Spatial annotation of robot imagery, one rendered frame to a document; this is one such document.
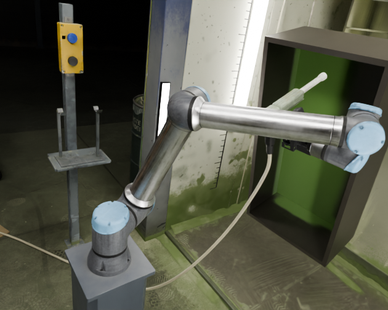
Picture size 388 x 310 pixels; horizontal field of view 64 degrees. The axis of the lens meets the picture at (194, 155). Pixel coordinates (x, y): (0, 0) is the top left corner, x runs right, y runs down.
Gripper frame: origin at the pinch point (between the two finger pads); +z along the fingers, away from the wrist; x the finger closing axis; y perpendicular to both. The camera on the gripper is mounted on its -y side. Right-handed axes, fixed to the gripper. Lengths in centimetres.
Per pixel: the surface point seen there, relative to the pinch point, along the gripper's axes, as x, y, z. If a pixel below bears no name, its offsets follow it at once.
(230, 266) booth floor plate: -5, 142, 29
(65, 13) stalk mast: -18, -31, 117
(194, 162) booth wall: 22, 89, 85
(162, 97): 10, 25, 88
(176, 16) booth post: 34, -16, 90
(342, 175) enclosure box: 60, 74, -10
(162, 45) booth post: 20, -4, 91
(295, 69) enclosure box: 70, 19, 33
